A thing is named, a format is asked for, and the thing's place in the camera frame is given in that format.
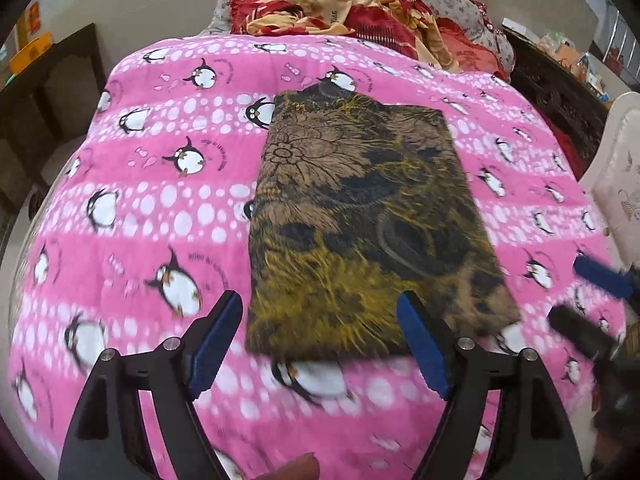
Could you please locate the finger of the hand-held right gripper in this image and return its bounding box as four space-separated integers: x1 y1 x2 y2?
547 305 622 362
572 255 637 302

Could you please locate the pile of small packets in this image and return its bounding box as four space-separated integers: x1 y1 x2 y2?
502 17 617 107

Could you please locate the brown patterned cloth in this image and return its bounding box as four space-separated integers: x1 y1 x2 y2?
246 85 522 361

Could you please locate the red and gold quilt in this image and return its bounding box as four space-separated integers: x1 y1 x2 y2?
230 0 464 74

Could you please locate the metal window frame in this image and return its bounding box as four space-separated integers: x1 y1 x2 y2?
594 0 640 77

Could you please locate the dark carved wooden headboard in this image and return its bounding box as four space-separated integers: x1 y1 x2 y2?
502 30 612 162

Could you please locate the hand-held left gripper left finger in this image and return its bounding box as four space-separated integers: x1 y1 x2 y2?
57 290 244 480

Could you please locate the pink penguin blanket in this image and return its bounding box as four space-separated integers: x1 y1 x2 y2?
7 35 631 480

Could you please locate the person's left hand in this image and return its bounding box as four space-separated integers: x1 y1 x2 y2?
267 452 321 480

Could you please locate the white chair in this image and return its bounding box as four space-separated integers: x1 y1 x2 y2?
579 91 640 272

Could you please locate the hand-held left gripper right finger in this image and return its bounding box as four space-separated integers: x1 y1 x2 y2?
397 291 586 480

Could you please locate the red pillow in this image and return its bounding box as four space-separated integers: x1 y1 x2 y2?
435 16 507 79

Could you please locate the dark wooden table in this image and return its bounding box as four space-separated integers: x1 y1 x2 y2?
0 24 107 213

